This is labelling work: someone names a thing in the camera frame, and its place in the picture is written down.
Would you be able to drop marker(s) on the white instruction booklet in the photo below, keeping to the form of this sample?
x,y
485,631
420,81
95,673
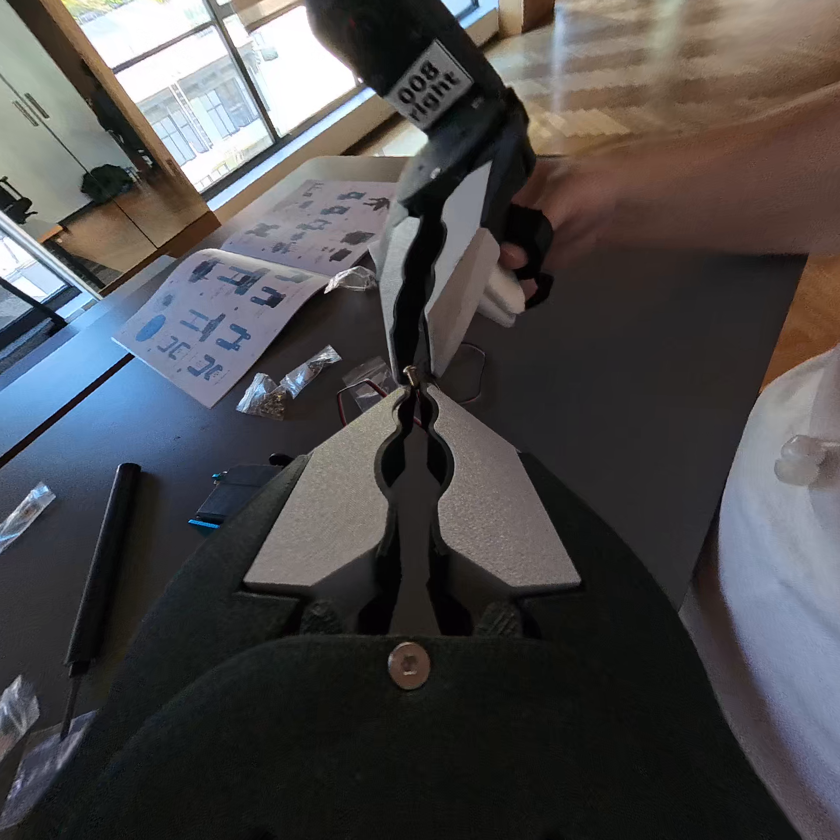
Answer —
x,y
229,308

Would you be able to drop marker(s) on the clear bag with brass part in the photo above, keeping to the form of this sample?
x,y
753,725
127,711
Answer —
x,y
23,515

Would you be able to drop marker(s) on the person's right forearm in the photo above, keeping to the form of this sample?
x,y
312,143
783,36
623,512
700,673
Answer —
x,y
722,177

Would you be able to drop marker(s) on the white cupboard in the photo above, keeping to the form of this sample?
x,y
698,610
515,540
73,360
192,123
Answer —
x,y
39,118

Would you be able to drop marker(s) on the clear bag with white label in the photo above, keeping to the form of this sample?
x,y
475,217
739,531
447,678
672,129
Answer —
x,y
46,768

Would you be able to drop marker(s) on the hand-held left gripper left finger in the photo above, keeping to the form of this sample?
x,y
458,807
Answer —
x,y
315,525

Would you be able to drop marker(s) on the black office chair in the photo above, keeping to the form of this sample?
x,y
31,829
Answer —
x,y
13,200

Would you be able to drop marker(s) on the dark backpack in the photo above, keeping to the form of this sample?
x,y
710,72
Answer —
x,y
108,184

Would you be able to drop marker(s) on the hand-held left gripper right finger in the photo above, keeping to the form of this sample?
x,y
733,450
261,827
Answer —
x,y
505,525

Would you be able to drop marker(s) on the small metal screw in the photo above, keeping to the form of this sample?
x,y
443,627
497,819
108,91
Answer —
x,y
410,375

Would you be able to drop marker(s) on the person's right hand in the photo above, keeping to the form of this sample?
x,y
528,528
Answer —
x,y
584,210

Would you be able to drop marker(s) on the black servo with blue bracket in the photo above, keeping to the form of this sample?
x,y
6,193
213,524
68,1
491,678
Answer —
x,y
236,499

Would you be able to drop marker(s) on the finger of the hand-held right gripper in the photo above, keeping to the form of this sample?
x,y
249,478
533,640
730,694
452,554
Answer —
x,y
466,249
388,295

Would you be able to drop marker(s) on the black screwdriver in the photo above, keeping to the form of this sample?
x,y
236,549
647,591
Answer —
x,y
105,558

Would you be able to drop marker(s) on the dark grey desk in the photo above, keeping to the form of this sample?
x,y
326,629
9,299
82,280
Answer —
x,y
590,394

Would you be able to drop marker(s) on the white shirt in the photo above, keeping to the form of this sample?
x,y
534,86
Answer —
x,y
774,590

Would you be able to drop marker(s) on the small clear parts bag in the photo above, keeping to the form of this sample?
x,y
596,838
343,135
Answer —
x,y
16,712
351,279

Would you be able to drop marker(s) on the clear bag of small screws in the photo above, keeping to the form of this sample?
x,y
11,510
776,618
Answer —
x,y
367,384

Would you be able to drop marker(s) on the glass window wall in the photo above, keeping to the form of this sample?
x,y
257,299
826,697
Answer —
x,y
216,85

